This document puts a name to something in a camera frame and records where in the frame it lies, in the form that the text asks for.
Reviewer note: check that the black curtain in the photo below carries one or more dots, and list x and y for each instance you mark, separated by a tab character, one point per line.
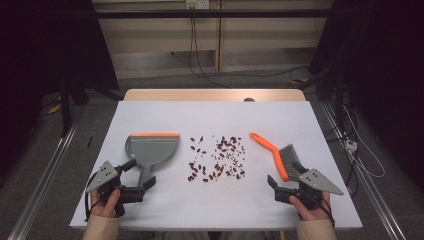
40	50
383	66

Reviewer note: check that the person's left hand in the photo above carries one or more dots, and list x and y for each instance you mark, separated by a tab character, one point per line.
103	208

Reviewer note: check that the person's right hand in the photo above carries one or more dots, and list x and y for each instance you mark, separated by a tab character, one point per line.
313	215

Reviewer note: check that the black horizontal bar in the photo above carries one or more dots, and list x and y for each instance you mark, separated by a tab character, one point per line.
266	13

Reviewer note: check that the white wall socket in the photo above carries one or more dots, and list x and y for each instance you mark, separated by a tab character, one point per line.
197	4

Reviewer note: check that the grey dustpan with orange edge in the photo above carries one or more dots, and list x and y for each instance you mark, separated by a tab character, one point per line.
153	150

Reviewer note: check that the aluminium rail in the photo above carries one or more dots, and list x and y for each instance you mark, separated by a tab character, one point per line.
40	190
376	196

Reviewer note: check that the white power strip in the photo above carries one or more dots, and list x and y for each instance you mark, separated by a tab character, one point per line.
351	145

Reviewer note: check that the beige wooden shelf unit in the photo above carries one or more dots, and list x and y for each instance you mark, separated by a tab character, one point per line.
266	43

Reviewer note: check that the white table sheet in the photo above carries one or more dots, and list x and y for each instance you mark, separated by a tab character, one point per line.
160	113

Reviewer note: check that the wooden table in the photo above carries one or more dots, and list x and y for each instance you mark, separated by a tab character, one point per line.
200	95

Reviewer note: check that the black metal stand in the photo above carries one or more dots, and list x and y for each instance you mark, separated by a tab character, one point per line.
339	96
65	110

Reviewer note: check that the small black floor item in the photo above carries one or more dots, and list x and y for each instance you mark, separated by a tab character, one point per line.
89	141

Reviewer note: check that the orange brush with grey bristles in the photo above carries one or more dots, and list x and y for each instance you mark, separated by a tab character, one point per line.
278	156

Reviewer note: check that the person's lap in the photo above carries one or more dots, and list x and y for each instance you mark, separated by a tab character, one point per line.
186	236

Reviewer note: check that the heap of red beans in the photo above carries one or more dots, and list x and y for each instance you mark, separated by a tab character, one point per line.
221	146

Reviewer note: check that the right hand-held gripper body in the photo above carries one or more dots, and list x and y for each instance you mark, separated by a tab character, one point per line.
316	181

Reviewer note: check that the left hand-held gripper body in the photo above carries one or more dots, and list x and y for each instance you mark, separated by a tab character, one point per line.
103	176

